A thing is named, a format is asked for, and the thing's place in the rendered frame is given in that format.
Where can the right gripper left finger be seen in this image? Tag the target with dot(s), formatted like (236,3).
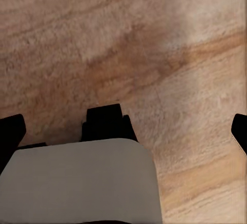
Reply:
(12,131)

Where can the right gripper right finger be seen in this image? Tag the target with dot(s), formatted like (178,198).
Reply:
(239,130)

